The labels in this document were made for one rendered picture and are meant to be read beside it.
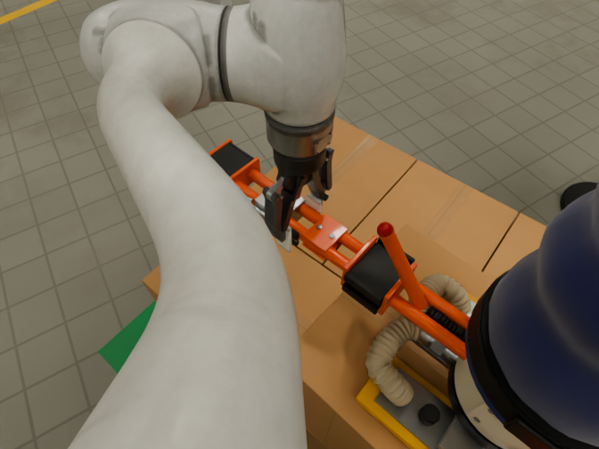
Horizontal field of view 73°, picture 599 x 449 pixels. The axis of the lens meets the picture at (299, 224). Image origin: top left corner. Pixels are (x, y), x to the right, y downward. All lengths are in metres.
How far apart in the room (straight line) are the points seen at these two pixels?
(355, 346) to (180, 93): 0.52
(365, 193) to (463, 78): 1.79
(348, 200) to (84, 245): 1.34
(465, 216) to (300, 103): 1.10
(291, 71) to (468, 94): 2.58
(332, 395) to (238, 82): 0.51
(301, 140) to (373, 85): 2.40
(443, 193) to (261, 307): 1.40
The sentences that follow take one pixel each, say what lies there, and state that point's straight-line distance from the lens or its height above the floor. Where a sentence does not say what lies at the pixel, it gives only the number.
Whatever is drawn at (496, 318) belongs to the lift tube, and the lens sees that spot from 0.49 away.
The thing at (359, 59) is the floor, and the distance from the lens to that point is 3.13.
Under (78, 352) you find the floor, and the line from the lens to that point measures 1.96.
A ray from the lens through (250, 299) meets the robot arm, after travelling 0.16.
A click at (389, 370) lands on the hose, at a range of 0.67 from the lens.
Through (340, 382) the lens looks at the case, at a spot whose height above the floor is 0.94.
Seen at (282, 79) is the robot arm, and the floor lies 1.40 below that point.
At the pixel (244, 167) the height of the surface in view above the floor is 1.10.
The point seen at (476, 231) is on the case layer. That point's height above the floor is 0.54.
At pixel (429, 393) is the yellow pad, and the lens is 0.73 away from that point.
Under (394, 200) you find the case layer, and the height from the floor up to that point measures 0.54.
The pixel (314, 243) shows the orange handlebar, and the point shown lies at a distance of 0.67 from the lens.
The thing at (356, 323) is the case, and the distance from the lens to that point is 0.78.
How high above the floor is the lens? 1.66
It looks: 55 degrees down
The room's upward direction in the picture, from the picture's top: straight up
